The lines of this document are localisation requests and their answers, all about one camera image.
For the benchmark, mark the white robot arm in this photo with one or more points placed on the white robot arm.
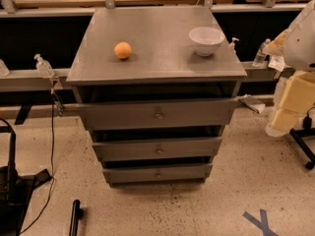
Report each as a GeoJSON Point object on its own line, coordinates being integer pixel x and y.
{"type": "Point", "coordinates": [294, 96]}

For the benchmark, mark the white ceramic bowl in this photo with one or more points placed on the white ceramic bowl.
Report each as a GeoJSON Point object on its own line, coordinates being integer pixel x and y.
{"type": "Point", "coordinates": [206, 40]}

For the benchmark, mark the grey three-drawer cabinet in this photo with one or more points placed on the grey three-drawer cabinet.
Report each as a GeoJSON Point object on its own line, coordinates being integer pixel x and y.
{"type": "Point", "coordinates": [163, 65]}

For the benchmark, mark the orange fruit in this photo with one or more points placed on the orange fruit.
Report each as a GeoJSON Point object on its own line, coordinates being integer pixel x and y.
{"type": "Point", "coordinates": [122, 50]}

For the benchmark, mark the clear plastic water bottle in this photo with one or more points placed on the clear plastic water bottle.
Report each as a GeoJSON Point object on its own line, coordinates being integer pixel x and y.
{"type": "Point", "coordinates": [261, 55]}

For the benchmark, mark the white packet on rail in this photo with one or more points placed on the white packet on rail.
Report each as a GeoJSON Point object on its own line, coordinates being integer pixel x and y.
{"type": "Point", "coordinates": [276, 62]}

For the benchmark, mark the grey top drawer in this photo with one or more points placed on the grey top drawer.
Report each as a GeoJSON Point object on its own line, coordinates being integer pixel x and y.
{"type": "Point", "coordinates": [156, 114]}

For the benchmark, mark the black tube on floor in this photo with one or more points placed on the black tube on floor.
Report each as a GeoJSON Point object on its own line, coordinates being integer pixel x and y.
{"type": "Point", "coordinates": [77, 214]}

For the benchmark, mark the clear pump sanitizer bottle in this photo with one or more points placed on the clear pump sanitizer bottle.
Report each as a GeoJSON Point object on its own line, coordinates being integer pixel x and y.
{"type": "Point", "coordinates": [44, 67]}

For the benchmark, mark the grey bottom drawer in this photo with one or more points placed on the grey bottom drawer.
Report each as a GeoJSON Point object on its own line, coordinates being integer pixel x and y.
{"type": "Point", "coordinates": [156, 174]}

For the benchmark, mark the grey drawer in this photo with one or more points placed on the grey drawer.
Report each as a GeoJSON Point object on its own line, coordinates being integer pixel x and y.
{"type": "Point", "coordinates": [156, 174]}
{"type": "Point", "coordinates": [156, 114]}
{"type": "Point", "coordinates": [156, 149]}

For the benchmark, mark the small pump bottle behind cabinet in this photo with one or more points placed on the small pump bottle behind cabinet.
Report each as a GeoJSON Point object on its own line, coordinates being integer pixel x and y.
{"type": "Point", "coordinates": [232, 45]}

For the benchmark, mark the grey middle drawer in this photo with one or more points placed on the grey middle drawer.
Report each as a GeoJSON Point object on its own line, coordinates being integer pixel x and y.
{"type": "Point", "coordinates": [156, 149]}

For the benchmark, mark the black stand base left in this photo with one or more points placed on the black stand base left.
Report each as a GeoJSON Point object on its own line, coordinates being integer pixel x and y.
{"type": "Point", "coordinates": [15, 190]}

